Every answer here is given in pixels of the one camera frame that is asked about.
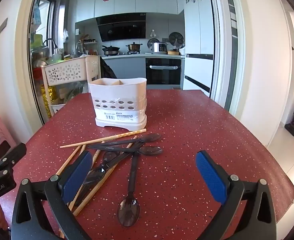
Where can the gold foil package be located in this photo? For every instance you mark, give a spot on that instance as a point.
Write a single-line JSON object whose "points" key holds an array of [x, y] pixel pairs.
{"points": [[48, 95]]}

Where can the curved kitchen faucet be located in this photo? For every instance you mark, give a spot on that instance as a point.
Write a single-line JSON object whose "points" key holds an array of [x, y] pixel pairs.
{"points": [[52, 41]]}

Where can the black range hood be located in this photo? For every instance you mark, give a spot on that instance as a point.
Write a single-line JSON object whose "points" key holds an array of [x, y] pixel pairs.
{"points": [[122, 30]]}

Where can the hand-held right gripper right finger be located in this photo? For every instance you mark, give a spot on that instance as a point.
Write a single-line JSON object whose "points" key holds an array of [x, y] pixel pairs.
{"points": [[210, 177]]}

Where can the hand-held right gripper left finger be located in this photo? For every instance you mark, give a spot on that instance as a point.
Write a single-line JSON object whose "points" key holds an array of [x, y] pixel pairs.
{"points": [[77, 177]]}

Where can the glass sliding door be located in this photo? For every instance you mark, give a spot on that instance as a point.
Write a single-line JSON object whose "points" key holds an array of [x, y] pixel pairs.
{"points": [[226, 42]]}

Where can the silver rice cooker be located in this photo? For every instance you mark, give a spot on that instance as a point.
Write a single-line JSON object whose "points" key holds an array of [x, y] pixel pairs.
{"points": [[159, 47]]}

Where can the hanging plastic bag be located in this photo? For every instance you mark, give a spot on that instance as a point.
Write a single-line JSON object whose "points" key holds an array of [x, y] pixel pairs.
{"points": [[37, 15]]}

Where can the grey lower kitchen cabinets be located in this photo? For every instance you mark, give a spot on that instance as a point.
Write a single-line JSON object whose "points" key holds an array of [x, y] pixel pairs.
{"points": [[124, 66]]}

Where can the grey wall switch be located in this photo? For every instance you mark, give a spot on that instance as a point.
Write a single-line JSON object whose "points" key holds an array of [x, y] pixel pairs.
{"points": [[3, 26]]}

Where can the white refrigerator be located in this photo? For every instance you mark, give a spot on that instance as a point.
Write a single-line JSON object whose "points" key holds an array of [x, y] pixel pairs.
{"points": [[199, 30]]}

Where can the stacked metal pans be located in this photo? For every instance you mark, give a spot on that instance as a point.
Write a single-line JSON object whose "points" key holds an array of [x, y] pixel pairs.
{"points": [[39, 53]]}

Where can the black built-in oven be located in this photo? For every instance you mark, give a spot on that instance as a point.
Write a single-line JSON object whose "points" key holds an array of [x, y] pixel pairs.
{"points": [[163, 73]]}

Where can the white upper kitchen cabinets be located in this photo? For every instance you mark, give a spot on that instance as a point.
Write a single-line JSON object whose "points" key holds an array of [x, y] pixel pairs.
{"points": [[127, 2]]}

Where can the black bag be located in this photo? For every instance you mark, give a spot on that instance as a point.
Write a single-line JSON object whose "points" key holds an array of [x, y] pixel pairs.
{"points": [[107, 70]]}

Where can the black wok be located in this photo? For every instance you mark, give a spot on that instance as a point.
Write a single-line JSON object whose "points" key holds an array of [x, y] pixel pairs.
{"points": [[110, 48]]}

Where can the steel cooking pot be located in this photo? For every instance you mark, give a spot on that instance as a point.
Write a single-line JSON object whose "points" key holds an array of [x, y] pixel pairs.
{"points": [[134, 47]]}

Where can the cream plastic trolley cart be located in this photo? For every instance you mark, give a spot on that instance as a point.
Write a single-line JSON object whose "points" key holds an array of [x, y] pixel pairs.
{"points": [[62, 73]]}

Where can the round grey plate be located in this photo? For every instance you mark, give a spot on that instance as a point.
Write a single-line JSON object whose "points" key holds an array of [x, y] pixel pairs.
{"points": [[152, 40]]}

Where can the white plastic utensil holder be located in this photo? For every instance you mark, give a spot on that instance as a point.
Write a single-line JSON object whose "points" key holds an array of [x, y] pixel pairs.
{"points": [[107, 92]]}

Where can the white spice rack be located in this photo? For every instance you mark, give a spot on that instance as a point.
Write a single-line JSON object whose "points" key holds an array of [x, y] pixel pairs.
{"points": [[89, 46]]}

